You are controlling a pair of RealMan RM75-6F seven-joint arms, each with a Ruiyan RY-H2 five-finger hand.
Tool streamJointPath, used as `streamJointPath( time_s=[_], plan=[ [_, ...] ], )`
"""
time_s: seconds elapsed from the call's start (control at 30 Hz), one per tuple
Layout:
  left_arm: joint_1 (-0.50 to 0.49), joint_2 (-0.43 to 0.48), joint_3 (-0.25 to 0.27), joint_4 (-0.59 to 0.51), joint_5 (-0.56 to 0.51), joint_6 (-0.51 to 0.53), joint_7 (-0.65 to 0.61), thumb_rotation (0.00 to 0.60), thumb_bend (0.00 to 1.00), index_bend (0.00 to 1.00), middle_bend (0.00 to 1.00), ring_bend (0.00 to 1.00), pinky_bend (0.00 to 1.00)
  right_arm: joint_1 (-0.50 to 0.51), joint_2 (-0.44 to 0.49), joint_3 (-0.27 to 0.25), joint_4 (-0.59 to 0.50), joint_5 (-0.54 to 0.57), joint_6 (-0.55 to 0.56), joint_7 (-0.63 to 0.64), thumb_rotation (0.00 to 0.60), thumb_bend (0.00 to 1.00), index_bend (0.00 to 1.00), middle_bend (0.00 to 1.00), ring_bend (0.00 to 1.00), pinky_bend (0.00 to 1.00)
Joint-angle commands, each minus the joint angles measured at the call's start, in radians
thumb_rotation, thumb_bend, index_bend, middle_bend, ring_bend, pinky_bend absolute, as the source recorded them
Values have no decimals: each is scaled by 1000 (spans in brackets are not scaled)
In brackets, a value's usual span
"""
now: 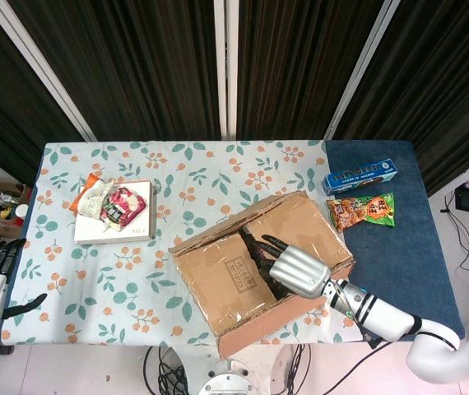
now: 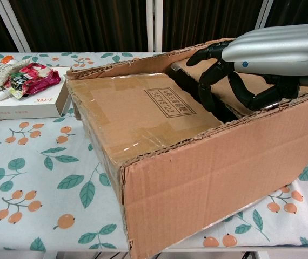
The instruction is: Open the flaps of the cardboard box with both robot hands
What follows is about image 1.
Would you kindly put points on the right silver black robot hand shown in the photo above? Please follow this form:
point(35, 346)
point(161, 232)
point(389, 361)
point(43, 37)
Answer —
point(300, 271)

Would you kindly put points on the red pink snack bag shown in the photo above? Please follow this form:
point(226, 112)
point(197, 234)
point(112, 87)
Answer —
point(129, 203)

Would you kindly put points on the white slanted frame post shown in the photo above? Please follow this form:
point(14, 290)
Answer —
point(41, 66)
point(362, 70)

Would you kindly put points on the green orange snack bag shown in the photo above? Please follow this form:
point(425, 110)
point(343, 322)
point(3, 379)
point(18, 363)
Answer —
point(362, 212)

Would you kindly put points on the orange snack packet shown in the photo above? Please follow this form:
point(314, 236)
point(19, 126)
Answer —
point(90, 179)

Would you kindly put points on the black spouted drink pouch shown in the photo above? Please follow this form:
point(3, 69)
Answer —
point(113, 213)

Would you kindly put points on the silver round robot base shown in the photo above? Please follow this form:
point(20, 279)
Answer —
point(228, 382)

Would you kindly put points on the flat white carton box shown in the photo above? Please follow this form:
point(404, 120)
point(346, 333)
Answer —
point(136, 234)

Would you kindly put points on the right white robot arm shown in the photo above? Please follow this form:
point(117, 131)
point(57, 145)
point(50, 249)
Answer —
point(382, 314)

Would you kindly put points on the dark pleated curtain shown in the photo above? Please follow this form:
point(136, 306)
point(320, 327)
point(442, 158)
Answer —
point(144, 61)

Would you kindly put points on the white beige snack bag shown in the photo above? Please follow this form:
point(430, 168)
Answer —
point(92, 201)

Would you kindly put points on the white upright frame post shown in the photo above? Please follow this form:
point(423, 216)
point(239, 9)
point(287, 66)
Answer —
point(226, 66)

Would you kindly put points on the blue cookie box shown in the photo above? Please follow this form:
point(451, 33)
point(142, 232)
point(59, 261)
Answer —
point(358, 177)

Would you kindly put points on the floral fruit print tablecloth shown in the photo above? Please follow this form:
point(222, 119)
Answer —
point(136, 280)

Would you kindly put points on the brown cardboard shipping box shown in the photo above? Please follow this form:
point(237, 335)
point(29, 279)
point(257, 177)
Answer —
point(218, 280)

